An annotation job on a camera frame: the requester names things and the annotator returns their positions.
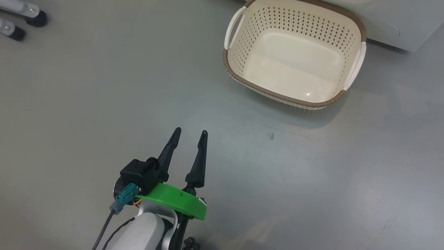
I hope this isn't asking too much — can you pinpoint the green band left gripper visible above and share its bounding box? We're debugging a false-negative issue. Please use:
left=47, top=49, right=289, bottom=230
left=136, top=127, right=208, bottom=223

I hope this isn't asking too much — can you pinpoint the cream perforated laundry basket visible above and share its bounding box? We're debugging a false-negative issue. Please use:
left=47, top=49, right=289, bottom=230
left=223, top=0, right=367, bottom=111

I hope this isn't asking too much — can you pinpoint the white washing machine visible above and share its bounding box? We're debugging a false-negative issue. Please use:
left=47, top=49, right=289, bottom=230
left=326, top=0, right=444, bottom=52

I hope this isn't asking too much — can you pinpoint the metal leg with black caster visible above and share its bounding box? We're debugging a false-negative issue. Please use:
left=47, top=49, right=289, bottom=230
left=0, top=18, right=26, bottom=41
left=0, top=0, right=48, bottom=27

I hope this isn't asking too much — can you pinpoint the teal plug left gripper cable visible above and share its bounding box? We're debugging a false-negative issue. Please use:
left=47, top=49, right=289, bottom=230
left=92, top=183, right=136, bottom=250

